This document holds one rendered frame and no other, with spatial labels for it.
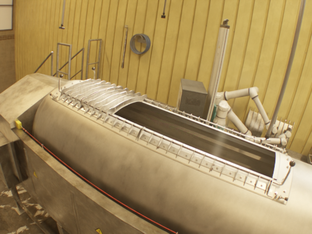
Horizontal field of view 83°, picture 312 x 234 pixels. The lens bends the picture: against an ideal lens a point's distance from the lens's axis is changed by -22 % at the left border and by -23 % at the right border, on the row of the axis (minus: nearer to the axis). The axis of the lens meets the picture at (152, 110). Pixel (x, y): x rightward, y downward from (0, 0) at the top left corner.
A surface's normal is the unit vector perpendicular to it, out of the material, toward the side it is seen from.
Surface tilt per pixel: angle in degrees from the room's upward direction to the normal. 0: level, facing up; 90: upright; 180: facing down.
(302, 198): 28
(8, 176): 90
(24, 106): 21
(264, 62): 90
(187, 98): 90
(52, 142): 73
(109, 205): 2
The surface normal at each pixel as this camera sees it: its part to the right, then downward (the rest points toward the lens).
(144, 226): 0.14, -0.91
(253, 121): -0.46, -0.03
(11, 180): 0.84, 0.32
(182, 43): -0.53, 0.27
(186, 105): -0.09, 0.39
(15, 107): -0.06, -0.75
